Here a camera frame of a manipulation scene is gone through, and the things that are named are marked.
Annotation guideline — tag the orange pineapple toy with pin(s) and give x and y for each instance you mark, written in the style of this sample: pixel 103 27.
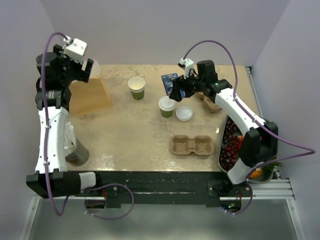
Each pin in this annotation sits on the orange pineapple toy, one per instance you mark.
pixel 265 169

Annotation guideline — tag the blue razor blister pack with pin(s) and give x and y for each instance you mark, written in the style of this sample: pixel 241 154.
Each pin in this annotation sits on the blue razor blister pack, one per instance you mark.
pixel 167 81

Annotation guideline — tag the brown pulp cup carrier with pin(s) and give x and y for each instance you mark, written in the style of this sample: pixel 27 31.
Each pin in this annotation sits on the brown pulp cup carrier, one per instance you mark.
pixel 208 105

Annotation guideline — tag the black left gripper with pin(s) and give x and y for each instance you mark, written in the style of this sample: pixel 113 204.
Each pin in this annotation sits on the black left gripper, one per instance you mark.
pixel 81 75

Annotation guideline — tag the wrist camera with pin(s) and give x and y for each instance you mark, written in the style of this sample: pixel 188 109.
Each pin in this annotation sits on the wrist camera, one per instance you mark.
pixel 187 65
pixel 74 48

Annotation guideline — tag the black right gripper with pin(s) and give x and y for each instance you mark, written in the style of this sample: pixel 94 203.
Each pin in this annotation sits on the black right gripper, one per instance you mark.
pixel 177 83

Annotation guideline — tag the white plastic cup lid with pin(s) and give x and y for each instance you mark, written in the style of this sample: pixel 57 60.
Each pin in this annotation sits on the white plastic cup lid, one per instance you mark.
pixel 166 104

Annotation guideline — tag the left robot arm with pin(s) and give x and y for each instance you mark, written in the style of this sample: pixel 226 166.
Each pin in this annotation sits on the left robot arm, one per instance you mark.
pixel 51 177

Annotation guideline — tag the stacked green paper cups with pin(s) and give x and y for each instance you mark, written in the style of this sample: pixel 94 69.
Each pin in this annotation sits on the stacked green paper cups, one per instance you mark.
pixel 137 87

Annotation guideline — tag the grey metal cup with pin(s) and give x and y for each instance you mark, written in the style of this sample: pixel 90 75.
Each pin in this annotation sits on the grey metal cup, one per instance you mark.
pixel 76 153

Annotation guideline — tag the green paper cup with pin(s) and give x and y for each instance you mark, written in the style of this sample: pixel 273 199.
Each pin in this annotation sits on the green paper cup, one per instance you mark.
pixel 166 114

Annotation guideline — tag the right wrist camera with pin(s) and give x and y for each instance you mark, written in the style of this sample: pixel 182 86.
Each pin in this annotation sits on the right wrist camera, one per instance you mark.
pixel 187 65

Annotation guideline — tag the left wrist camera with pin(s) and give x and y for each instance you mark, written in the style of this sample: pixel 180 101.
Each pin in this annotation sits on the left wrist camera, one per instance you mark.
pixel 74 48

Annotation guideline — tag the single brown pulp carrier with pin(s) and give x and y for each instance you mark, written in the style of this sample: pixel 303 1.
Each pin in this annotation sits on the single brown pulp carrier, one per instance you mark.
pixel 201 145

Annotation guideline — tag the grey fruit tray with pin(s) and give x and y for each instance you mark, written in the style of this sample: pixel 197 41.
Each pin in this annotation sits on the grey fruit tray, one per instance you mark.
pixel 265 178

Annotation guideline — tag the stack of white lids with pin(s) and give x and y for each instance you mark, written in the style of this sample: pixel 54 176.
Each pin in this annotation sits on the stack of white lids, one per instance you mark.
pixel 184 113

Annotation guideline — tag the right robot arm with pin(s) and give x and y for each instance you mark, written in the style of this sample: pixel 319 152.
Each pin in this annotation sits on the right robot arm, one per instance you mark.
pixel 259 142

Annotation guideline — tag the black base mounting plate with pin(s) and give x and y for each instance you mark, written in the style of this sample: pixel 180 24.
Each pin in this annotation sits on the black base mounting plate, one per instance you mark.
pixel 165 188

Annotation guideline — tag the brown paper bag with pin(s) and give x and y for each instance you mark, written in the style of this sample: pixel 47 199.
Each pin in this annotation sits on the brown paper bag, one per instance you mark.
pixel 90 97

